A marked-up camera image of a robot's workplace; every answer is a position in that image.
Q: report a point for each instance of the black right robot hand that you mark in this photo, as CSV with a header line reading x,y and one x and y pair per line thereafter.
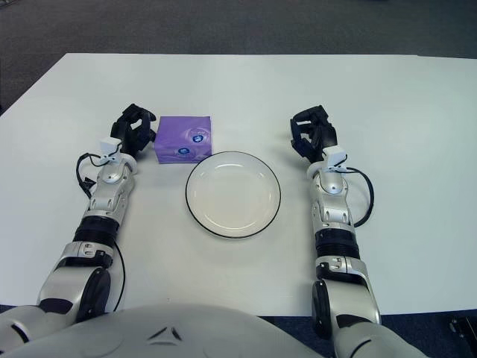
x,y
316,134

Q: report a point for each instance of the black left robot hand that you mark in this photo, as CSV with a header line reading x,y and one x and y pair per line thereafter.
x,y
130,130

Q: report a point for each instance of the purple tissue paper pack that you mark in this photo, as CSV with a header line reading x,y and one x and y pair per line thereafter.
x,y
182,139

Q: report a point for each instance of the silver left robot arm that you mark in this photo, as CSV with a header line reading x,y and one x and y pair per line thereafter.
x,y
104,194

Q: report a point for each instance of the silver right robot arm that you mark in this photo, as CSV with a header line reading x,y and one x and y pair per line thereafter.
x,y
335,209

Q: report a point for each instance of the clear glass plate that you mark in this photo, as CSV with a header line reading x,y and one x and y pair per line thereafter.
x,y
233,194

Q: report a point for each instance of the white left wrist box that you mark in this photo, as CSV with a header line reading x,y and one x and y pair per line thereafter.
x,y
110,147

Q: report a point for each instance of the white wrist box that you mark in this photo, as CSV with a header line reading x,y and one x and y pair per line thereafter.
x,y
334,156
110,147

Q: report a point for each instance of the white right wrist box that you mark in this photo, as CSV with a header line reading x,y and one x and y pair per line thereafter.
x,y
334,156

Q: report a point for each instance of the grey robot torso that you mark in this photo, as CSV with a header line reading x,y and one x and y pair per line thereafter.
x,y
167,335

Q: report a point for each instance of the black frame under table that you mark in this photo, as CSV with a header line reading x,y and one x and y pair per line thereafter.
x,y
464,325

